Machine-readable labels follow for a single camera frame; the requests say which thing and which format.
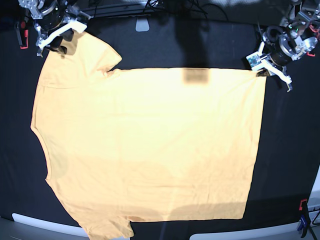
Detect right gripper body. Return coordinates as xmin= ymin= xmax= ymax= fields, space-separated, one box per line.
xmin=34 ymin=4 xmax=91 ymax=50

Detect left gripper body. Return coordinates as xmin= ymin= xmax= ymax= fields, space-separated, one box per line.
xmin=245 ymin=39 xmax=287 ymax=73

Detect yellow t-shirt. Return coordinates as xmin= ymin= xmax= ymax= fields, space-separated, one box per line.
xmin=30 ymin=32 xmax=266 ymax=240

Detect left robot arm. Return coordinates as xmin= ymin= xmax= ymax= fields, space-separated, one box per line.
xmin=246 ymin=0 xmax=320 ymax=92

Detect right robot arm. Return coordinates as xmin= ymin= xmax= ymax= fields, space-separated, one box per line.
xmin=18 ymin=0 xmax=92 ymax=57

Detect red black clamp right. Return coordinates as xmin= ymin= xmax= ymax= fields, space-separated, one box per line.
xmin=306 ymin=50 xmax=316 ymax=57

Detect red black clamp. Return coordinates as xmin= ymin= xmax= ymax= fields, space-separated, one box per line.
xmin=306 ymin=50 xmax=316 ymax=57
xmin=15 ymin=20 xmax=29 ymax=50

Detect red black clamp left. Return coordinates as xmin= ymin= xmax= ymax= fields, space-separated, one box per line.
xmin=15 ymin=20 xmax=29 ymax=50

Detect black table cloth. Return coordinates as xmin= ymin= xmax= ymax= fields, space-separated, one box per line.
xmin=0 ymin=17 xmax=320 ymax=240

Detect red blue clamp bottom right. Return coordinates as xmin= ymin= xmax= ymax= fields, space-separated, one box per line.
xmin=297 ymin=198 xmax=311 ymax=238

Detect grey camera stand base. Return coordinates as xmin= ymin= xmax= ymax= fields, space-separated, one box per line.
xmin=135 ymin=17 xmax=150 ymax=33

